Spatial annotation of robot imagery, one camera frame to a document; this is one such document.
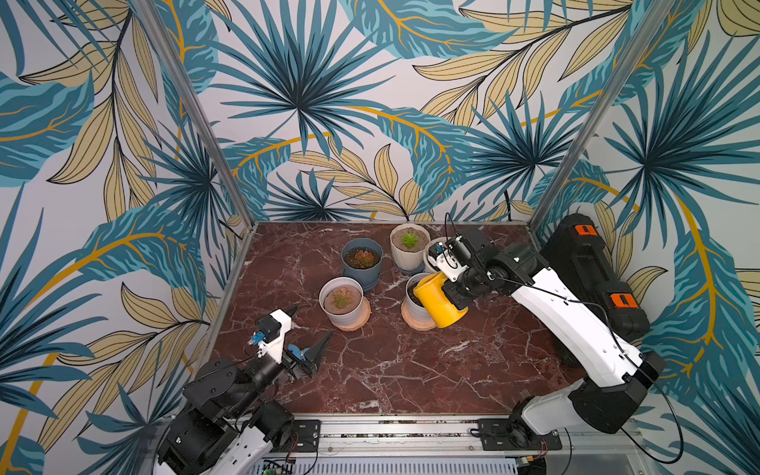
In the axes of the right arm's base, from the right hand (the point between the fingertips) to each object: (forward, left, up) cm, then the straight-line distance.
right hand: (451, 288), depth 73 cm
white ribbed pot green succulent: (+26, +7, -12) cm, 30 cm away
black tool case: (+9, -36, -2) cm, 38 cm away
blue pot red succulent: (+20, +23, -13) cm, 33 cm away
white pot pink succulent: (+4, +28, -14) cm, 32 cm away
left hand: (-12, +31, +6) cm, 34 cm away
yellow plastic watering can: (-4, +2, -3) cm, 6 cm away
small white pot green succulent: (+6, +7, -22) cm, 24 cm away
